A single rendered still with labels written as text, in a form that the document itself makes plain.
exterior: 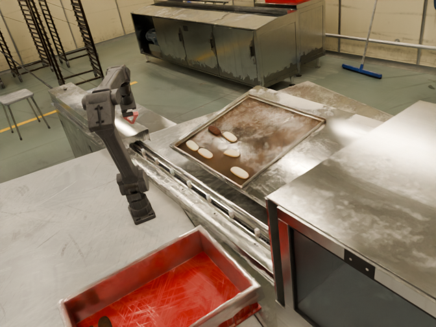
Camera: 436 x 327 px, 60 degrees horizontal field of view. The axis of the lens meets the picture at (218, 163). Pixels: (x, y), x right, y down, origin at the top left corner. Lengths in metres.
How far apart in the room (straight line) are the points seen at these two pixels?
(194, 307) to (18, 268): 0.69
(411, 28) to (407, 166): 4.28
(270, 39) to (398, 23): 1.58
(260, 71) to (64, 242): 3.14
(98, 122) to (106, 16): 7.68
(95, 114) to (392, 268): 0.93
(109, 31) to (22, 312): 7.86
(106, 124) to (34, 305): 0.62
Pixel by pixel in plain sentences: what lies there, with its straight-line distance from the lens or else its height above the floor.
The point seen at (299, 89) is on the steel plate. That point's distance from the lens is 2.43.
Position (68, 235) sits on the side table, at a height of 0.82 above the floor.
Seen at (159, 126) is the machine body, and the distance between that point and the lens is 2.22.
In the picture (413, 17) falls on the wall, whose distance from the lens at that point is 4.99.
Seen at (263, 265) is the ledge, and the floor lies 0.86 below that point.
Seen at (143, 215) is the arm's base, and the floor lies 0.84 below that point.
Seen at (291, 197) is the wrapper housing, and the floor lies 1.30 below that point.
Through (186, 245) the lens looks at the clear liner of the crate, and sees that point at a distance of 1.25.
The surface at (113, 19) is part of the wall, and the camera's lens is 8.92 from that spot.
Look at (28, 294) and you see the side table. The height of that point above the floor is 0.82.
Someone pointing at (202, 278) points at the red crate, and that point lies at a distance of 1.23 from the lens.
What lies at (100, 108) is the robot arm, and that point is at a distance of 1.25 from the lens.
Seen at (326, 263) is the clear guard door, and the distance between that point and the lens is 0.68.
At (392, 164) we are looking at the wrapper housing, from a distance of 0.80.
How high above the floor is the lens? 1.73
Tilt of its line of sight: 32 degrees down
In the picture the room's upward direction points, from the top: 10 degrees counter-clockwise
